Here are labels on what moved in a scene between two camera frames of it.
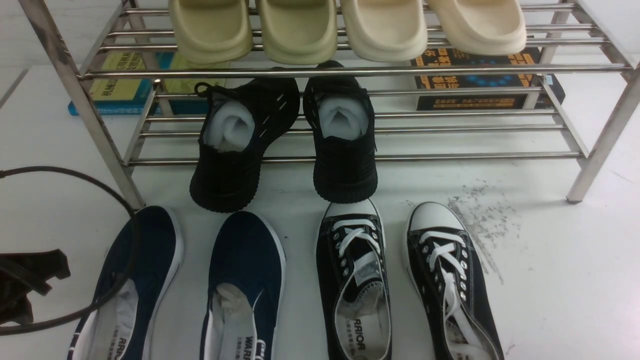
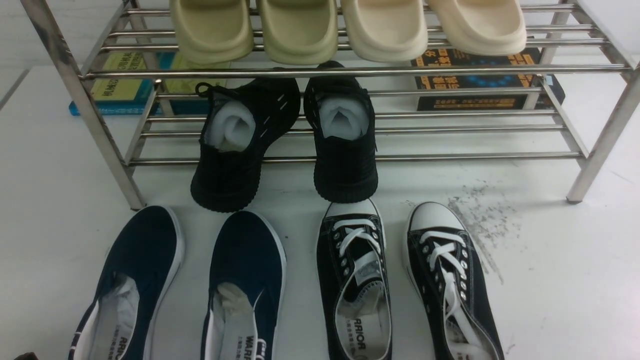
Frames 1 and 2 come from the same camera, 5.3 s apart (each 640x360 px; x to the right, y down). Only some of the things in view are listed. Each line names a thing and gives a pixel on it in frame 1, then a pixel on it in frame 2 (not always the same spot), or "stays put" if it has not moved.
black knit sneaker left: (241, 118) stays put
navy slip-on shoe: (121, 328) stays put
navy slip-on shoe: (247, 279) stays put
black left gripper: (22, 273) -> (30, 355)
